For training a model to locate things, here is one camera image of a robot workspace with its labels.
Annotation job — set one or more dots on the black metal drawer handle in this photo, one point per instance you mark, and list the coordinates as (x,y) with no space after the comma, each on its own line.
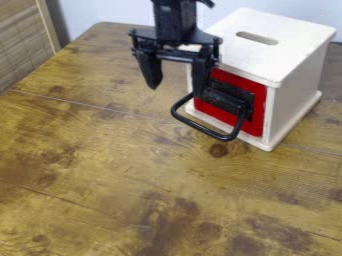
(208,120)

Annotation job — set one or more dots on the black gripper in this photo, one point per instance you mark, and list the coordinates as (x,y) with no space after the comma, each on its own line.
(176,39)

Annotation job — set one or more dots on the white wooden box cabinet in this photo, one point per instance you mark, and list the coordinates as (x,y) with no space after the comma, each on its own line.
(273,57)

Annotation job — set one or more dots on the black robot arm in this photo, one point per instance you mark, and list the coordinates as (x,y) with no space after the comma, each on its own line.
(175,40)

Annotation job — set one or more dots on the red wooden drawer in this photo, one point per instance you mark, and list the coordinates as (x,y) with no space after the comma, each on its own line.
(253,126)

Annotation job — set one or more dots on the wooden panel at left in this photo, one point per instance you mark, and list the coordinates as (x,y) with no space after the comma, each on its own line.
(28,39)

